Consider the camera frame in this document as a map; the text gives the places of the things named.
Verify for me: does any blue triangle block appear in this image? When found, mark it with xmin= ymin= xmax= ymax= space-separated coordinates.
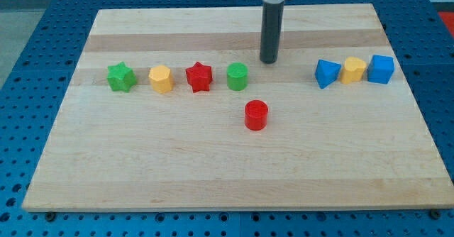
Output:
xmin=315 ymin=60 xmax=341 ymax=89

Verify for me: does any red cylinder block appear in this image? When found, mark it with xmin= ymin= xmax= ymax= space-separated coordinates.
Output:
xmin=244 ymin=100 xmax=269 ymax=131

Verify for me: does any green cylinder block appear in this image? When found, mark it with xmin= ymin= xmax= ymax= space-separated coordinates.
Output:
xmin=226 ymin=62 xmax=248 ymax=91

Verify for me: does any red star block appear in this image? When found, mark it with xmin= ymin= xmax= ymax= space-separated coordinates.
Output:
xmin=185 ymin=62 xmax=213 ymax=93

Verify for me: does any light wooden board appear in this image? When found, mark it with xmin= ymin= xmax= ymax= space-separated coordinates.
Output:
xmin=23 ymin=4 xmax=453 ymax=212

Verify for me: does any yellow hexagon block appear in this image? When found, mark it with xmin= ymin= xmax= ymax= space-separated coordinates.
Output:
xmin=148 ymin=65 xmax=174 ymax=94

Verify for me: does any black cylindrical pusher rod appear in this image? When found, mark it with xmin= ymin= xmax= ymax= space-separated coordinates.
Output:
xmin=260 ymin=1 xmax=284 ymax=64

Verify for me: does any green star block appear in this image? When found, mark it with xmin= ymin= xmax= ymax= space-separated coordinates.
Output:
xmin=106 ymin=62 xmax=138 ymax=92

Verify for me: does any yellow heart block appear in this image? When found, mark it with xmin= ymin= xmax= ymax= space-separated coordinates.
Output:
xmin=340 ymin=57 xmax=367 ymax=84

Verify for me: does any blue cube block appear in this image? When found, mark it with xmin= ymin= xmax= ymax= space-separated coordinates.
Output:
xmin=367 ymin=55 xmax=394 ymax=84

